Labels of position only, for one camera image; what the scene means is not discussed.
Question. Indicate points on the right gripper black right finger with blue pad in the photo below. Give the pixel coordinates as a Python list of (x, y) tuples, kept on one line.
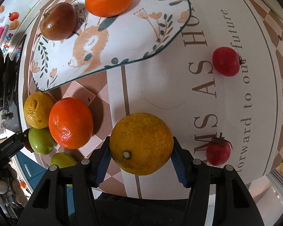
[(234, 204)]

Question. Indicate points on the green fruit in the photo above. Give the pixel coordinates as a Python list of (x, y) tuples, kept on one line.
[(41, 140), (62, 160)]

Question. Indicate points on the red cherry tomato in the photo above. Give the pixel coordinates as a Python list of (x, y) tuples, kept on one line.
[(218, 150), (226, 61)]

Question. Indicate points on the small yellow lemon fruit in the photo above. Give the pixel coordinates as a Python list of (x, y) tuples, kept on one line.
[(37, 108)]

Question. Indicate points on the large yellow orange fruit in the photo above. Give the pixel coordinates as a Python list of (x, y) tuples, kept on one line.
[(141, 144)]

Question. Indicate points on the black gas stove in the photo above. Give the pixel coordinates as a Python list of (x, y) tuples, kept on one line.
[(9, 102)]

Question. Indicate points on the checkered printed counter mat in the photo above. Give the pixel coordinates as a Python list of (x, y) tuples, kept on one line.
[(181, 86)]

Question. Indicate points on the dark brown round fruit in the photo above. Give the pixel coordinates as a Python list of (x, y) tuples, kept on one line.
[(59, 22)]

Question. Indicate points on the floral oval ceramic plate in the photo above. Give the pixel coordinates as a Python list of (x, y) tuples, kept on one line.
[(143, 31)]

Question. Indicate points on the colourful wall stickers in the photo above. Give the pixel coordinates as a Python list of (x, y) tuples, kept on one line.
[(9, 24)]

